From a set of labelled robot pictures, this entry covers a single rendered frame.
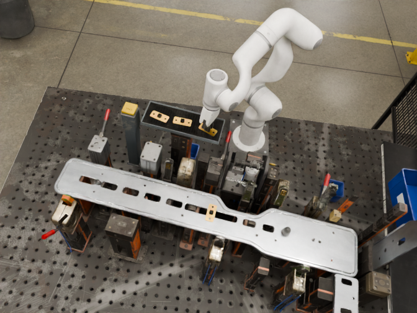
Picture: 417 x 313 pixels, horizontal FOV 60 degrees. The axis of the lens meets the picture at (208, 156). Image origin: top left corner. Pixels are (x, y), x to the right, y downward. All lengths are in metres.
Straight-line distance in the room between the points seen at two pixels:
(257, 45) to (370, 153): 1.30
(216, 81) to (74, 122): 1.16
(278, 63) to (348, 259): 0.91
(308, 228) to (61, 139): 1.44
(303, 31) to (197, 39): 2.48
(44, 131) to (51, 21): 2.07
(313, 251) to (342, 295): 0.21
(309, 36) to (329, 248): 0.90
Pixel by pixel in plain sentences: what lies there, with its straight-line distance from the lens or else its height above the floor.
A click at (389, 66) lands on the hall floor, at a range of 4.40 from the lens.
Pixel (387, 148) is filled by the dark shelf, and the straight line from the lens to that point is 2.11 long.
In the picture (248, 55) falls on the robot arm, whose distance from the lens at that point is 1.44.
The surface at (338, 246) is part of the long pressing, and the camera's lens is 1.74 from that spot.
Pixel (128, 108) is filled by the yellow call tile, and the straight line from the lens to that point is 1.73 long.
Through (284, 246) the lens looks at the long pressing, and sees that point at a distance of 1.65.
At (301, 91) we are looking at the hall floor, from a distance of 3.67.
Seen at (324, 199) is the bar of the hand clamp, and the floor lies 1.11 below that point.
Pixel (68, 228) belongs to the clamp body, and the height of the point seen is 1.00.
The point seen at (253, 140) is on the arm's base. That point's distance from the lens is 2.05.
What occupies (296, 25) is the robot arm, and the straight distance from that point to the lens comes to 1.53.
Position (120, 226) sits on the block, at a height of 1.03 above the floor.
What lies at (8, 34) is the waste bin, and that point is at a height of 0.06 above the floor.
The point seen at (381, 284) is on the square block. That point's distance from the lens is 1.70.
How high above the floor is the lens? 2.48
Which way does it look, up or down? 57 degrees down
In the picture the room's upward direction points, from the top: 11 degrees clockwise
